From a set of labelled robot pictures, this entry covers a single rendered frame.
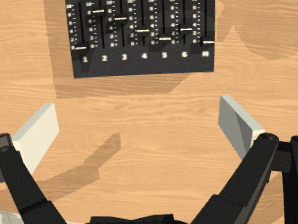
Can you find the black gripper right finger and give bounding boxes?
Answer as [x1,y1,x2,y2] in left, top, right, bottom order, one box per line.
[190,95,298,224]

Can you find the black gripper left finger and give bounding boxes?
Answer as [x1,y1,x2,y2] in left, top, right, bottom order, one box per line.
[0,103,67,224]

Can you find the black lighting desk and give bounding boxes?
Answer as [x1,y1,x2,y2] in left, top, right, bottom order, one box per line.
[65,0,215,79]

